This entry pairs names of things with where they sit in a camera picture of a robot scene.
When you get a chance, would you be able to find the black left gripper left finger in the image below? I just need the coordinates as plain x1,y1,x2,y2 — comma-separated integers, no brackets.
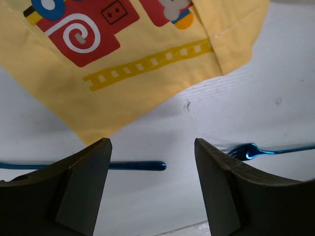
0,138,112,236

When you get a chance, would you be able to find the blue metal fork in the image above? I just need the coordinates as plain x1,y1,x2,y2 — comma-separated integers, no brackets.
228,143,315,161

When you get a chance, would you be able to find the yellow cartoon vehicle placemat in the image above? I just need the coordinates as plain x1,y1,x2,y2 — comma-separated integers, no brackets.
0,0,269,145

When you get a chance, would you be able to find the blue metal spoon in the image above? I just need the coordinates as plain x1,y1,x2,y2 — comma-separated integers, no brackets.
0,161,167,171

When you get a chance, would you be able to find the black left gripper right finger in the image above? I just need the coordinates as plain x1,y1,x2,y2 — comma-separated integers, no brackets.
194,138,315,236

